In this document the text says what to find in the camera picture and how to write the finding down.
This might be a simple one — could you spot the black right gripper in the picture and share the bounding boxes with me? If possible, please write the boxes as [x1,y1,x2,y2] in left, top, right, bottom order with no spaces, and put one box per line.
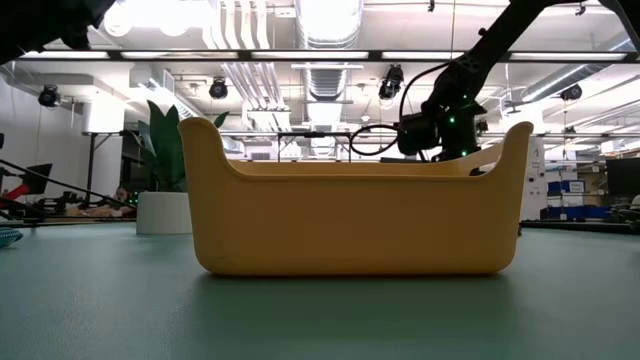
[397,101,489,163]

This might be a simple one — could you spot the teal braided USB-C cable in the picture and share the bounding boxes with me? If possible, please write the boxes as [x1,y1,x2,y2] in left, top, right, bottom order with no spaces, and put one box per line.
[0,227,24,250]

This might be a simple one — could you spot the black ceiling spotlight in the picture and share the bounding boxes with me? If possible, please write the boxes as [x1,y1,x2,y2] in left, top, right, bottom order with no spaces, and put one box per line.
[559,83,584,103]
[37,84,62,109]
[377,63,405,101]
[208,77,230,101]

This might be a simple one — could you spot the ceiling light panel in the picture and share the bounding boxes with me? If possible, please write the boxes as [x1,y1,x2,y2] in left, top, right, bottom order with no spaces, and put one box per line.
[251,50,370,61]
[509,51,629,62]
[20,50,110,61]
[381,50,465,61]
[119,50,240,60]

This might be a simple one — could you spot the white machine column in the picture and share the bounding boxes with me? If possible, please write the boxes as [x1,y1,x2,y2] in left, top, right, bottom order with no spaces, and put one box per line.
[519,136,549,222]

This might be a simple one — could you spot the blue storage boxes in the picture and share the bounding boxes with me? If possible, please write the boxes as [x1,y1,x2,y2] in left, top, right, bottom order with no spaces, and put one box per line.
[546,179,612,221]

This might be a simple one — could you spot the yellow plastic bin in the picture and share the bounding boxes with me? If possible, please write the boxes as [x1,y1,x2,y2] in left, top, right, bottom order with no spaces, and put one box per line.
[177,116,535,277]

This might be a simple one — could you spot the black monitor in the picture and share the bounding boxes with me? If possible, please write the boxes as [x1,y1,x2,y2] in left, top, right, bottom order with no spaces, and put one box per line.
[605,156,640,198]

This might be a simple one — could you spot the green snake plant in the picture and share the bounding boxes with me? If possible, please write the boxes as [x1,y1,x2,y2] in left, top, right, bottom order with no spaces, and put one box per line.
[135,99,231,194]

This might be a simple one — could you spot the white plant pot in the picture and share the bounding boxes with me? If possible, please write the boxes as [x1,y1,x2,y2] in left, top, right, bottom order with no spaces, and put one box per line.
[135,190,194,236]

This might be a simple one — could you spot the person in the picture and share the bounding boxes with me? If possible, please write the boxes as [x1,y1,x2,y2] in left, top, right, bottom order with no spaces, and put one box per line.
[101,185,137,218]

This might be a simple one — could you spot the black standing table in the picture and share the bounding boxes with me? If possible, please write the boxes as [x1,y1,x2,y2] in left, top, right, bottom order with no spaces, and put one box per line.
[81,129,126,207]

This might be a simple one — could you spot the black right arm cable loop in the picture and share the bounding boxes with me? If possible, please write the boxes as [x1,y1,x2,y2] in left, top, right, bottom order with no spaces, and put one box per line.
[348,60,451,157]

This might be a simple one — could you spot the silver ventilation duct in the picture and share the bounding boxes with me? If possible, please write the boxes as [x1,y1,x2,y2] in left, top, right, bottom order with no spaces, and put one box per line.
[294,0,365,102]

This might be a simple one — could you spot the black metal frame table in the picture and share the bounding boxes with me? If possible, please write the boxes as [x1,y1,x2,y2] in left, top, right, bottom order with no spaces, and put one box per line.
[276,130,353,164]

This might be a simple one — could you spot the black aluminium table frame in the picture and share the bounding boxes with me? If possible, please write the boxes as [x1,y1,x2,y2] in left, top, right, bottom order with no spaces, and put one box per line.
[0,214,640,236]

